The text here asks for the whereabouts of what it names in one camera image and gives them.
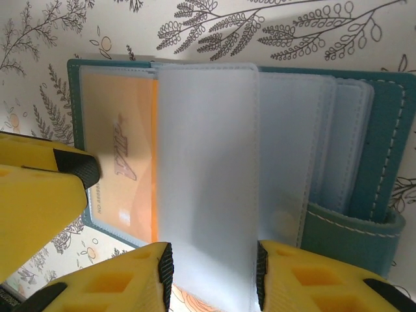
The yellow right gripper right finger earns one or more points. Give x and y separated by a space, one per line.
308 286

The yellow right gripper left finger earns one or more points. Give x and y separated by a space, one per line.
113 286

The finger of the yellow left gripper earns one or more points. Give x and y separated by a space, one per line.
39 152
35 208

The orange credit card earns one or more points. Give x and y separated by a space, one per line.
130 97

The teal leather card holder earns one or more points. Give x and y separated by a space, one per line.
383 130

